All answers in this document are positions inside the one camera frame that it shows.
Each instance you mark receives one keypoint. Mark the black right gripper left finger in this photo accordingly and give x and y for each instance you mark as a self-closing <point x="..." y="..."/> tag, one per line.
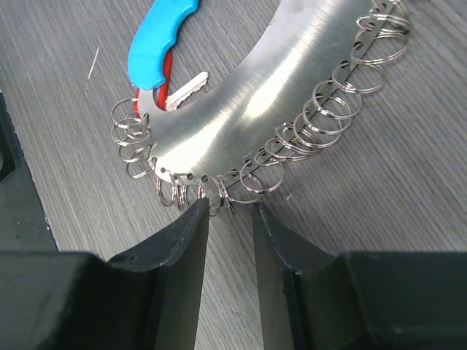
<point x="147" y="297"/>

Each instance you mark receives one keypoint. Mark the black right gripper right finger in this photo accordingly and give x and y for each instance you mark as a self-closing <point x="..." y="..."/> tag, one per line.
<point x="310" y="299"/>

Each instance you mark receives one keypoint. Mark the metal crescent keyring holder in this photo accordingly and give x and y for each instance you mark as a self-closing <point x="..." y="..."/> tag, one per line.
<point x="294" y="95"/>

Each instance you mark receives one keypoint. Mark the red key tag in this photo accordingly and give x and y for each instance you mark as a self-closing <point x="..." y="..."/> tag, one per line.
<point x="161" y="93"/>

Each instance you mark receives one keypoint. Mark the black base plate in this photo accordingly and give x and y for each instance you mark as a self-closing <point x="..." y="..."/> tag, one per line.
<point x="24" y="226"/>

